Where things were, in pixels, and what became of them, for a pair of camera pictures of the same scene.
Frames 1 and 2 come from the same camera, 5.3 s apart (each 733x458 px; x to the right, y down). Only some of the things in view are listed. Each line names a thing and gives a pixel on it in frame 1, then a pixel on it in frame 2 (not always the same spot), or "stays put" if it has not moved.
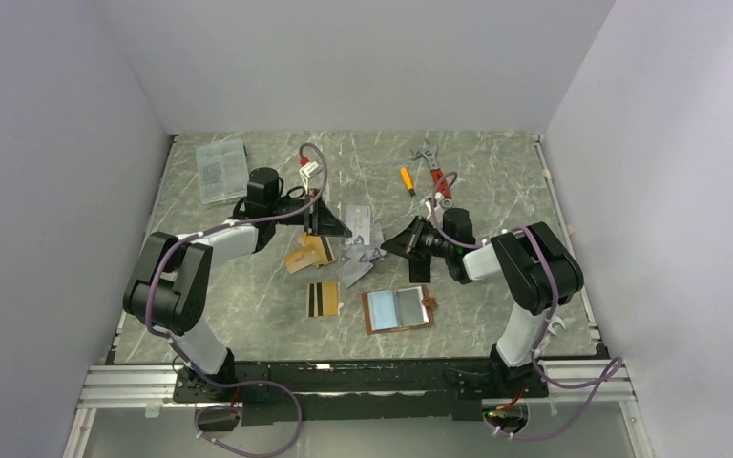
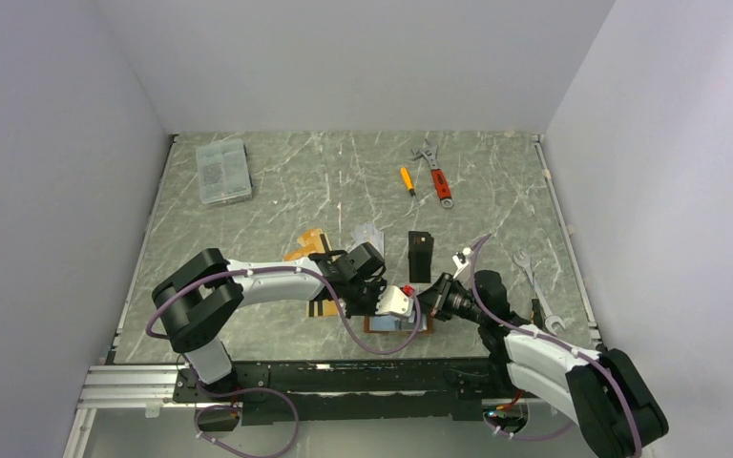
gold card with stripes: (324, 299) stays put
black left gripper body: (294, 212) to (367, 299)
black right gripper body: (431, 242) to (456, 301)
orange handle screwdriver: (408, 182) stays put
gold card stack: (318, 251) stays put
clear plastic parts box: (222, 171) stays put
